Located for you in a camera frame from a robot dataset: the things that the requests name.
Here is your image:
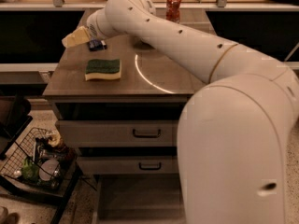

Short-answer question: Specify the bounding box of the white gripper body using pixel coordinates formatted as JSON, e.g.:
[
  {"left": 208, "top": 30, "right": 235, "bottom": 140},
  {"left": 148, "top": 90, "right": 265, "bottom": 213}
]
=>
[{"left": 87, "top": 9, "right": 120, "bottom": 40}]

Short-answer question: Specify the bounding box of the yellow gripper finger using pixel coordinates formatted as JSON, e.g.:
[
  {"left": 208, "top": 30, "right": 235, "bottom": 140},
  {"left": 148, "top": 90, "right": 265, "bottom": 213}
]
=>
[{"left": 62, "top": 26, "right": 91, "bottom": 49}]

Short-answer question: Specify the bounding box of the blue rxbar blueberry bar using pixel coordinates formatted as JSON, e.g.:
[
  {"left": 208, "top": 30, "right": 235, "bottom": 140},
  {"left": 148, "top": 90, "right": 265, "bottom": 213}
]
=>
[{"left": 88, "top": 39, "right": 107, "bottom": 51}]

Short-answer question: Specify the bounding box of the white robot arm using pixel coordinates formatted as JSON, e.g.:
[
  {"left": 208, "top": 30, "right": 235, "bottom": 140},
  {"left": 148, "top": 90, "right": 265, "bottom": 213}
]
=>
[{"left": 63, "top": 0, "right": 299, "bottom": 224}]

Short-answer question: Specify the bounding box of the top grey drawer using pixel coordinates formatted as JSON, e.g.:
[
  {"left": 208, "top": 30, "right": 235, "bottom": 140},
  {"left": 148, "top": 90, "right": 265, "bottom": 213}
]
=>
[{"left": 56, "top": 120, "right": 178, "bottom": 147}]

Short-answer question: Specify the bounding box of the bottom grey drawer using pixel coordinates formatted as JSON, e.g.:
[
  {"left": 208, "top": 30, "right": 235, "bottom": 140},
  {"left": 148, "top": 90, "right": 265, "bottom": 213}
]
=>
[{"left": 92, "top": 174, "right": 186, "bottom": 224}]

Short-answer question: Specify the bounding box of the green yellow sponge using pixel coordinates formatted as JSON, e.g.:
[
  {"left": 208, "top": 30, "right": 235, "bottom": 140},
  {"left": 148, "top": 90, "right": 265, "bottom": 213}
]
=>
[{"left": 85, "top": 59, "right": 121, "bottom": 80}]

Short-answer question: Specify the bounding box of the crushed red soda can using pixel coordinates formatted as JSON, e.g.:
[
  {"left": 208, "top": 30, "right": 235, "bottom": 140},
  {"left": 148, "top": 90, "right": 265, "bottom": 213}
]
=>
[{"left": 166, "top": 0, "right": 181, "bottom": 23}]

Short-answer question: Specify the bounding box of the white round item in basket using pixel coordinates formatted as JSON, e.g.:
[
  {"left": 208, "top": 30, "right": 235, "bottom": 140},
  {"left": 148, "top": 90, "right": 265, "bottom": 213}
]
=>
[{"left": 39, "top": 159, "right": 60, "bottom": 181}]

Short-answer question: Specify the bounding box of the green item in basket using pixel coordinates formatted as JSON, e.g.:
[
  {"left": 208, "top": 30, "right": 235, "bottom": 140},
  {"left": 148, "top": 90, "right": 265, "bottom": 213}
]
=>
[{"left": 21, "top": 157, "right": 39, "bottom": 182}]

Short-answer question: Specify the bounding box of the black wire basket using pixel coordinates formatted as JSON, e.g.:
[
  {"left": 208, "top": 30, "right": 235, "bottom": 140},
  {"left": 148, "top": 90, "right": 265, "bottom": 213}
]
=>
[{"left": 0, "top": 127, "right": 82, "bottom": 224}]

